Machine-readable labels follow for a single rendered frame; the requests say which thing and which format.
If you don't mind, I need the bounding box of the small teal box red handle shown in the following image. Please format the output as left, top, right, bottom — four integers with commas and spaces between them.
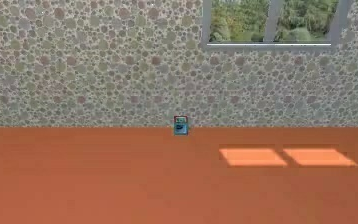
173, 115, 190, 137

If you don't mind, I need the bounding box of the grey framed window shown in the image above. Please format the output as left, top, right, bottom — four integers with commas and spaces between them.
201, 0, 353, 52

